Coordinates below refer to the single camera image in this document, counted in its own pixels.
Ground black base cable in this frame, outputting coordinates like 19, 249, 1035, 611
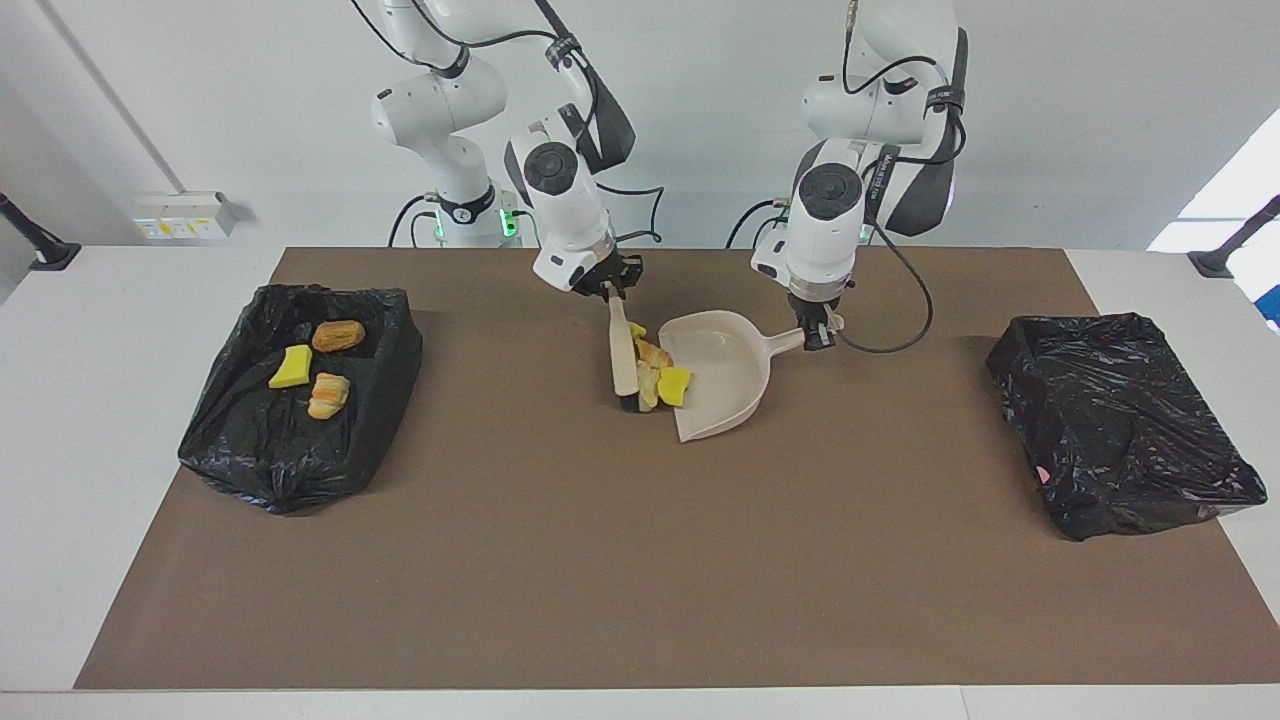
725, 198, 796, 248
388, 195, 441, 248

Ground brown table mat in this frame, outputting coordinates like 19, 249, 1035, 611
75, 247, 1280, 691

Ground white wall outlet box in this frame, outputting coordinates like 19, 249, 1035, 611
133, 192, 241, 241

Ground pale striped bread piece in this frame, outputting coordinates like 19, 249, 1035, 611
307, 372, 351, 420

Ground beige hand brush black bristles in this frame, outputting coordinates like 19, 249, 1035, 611
607, 295, 646, 416

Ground black trash bag bin pink spot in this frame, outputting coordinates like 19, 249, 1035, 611
986, 313, 1268, 542

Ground grey wall conduit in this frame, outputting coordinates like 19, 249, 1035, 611
38, 0, 189, 196

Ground black stand foot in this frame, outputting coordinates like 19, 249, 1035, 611
1188, 195, 1280, 279
0, 190, 81, 271

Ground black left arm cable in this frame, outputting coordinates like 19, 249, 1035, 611
838, 0, 969, 356

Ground brown bread roll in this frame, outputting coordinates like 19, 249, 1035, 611
311, 319, 367, 353

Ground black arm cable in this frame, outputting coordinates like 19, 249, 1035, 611
838, 0, 969, 356
352, 0, 667, 247

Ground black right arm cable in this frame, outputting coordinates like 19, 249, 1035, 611
352, 0, 667, 247

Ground beige plastic dustpan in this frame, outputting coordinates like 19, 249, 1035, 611
657, 310, 846, 444

